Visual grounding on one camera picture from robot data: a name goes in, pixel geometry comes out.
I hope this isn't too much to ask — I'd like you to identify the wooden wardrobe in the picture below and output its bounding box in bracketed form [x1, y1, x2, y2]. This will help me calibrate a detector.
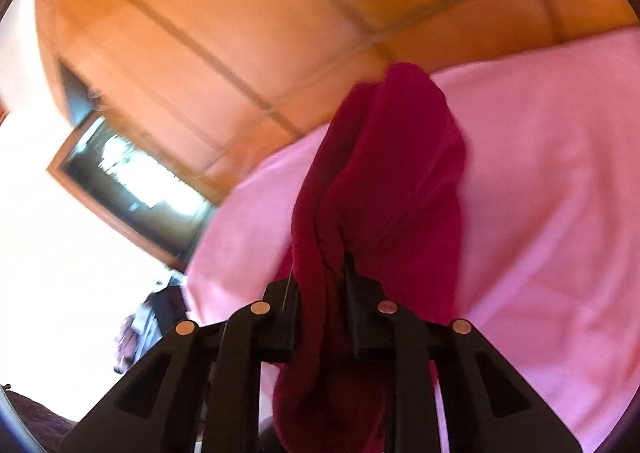
[34, 0, 636, 206]

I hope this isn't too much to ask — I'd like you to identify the pink bed sheet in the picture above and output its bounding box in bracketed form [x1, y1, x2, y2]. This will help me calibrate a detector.
[184, 29, 640, 453]

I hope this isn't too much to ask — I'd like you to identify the dark red garment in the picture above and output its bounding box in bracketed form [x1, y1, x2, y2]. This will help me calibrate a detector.
[272, 62, 468, 453]

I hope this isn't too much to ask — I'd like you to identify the dark clothes pile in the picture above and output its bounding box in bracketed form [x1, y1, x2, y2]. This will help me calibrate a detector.
[112, 270, 193, 376]

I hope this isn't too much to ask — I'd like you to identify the wood framed mirror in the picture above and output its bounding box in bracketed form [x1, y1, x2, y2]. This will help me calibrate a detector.
[46, 113, 217, 274]

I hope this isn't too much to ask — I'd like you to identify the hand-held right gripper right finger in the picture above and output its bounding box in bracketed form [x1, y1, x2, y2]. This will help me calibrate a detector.
[342, 253, 584, 453]

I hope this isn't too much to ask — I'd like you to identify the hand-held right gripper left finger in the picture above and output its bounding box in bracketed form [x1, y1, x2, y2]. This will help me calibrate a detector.
[58, 280, 304, 453]

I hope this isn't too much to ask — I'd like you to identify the dark patterned cloth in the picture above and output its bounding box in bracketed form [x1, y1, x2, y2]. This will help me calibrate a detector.
[6, 390, 81, 453]

